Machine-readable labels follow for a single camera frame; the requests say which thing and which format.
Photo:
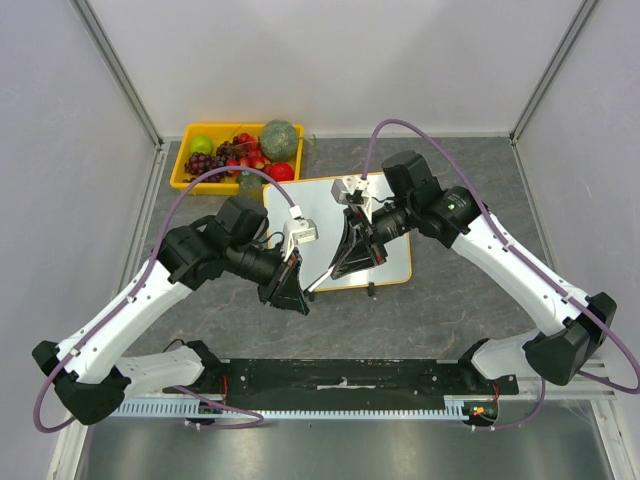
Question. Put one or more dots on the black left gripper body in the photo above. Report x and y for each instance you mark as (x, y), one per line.
(272, 286)

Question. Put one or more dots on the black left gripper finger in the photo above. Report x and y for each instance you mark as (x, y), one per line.
(295, 304)
(299, 280)

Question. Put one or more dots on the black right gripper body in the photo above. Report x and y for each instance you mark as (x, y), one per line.
(367, 236)

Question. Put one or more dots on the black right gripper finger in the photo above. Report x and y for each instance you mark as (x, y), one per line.
(347, 240)
(347, 263)

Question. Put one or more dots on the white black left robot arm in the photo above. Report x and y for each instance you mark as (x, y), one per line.
(89, 371)

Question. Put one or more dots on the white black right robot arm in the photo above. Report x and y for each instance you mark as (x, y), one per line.
(564, 337)

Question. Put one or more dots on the yellow framed whiteboard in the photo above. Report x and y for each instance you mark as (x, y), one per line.
(317, 203)

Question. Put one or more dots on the red tomato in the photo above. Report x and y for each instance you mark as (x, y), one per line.
(282, 172)

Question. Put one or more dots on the green avocado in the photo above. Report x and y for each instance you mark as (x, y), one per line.
(248, 176)

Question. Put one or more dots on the red cherry bunch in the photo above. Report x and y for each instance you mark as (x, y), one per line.
(245, 150)

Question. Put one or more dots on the green netted melon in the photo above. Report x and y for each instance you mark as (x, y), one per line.
(279, 140)

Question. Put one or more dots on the dark purple grape bunch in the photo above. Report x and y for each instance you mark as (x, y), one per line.
(198, 164)

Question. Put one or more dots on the green apple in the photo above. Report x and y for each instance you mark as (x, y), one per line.
(201, 145)

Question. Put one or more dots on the yellow plastic fruit tray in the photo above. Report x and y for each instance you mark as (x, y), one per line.
(224, 132)

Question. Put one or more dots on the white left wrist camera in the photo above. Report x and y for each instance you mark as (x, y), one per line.
(296, 232)

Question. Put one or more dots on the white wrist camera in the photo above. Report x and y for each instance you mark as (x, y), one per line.
(352, 190)
(296, 232)

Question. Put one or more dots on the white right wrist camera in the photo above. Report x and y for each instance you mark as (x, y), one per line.
(352, 190)

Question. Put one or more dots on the aluminium frame post left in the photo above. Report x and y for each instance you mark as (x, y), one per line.
(104, 46)

